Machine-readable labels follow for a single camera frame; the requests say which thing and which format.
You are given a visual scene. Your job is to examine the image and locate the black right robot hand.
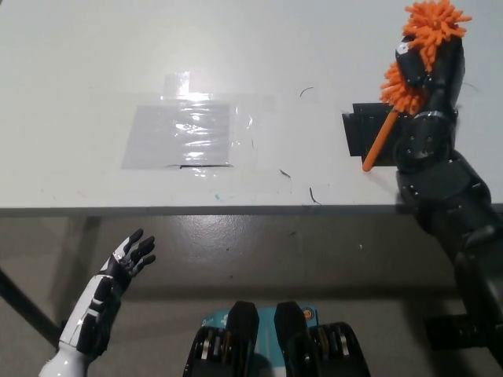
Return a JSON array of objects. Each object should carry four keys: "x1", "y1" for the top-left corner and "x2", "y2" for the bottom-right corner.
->
[{"x1": 394, "y1": 34, "x2": 468, "y2": 118}]

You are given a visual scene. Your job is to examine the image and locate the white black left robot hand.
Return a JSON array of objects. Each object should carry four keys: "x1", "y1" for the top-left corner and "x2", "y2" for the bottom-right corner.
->
[{"x1": 57, "y1": 229, "x2": 157, "y2": 354}]

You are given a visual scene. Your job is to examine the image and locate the orange microfibre telescopic duster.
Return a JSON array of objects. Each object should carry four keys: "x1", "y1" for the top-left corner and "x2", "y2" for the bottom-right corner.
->
[{"x1": 362, "y1": 0, "x2": 472, "y2": 174}]

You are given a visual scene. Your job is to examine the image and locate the black diagonal table leg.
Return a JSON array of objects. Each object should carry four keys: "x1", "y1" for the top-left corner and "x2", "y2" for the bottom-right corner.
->
[{"x1": 0, "y1": 265, "x2": 61, "y2": 347}]

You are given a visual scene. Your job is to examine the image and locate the clear plastic sheet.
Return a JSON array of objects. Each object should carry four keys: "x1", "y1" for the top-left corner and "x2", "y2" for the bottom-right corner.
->
[{"x1": 119, "y1": 104, "x2": 233, "y2": 170}]

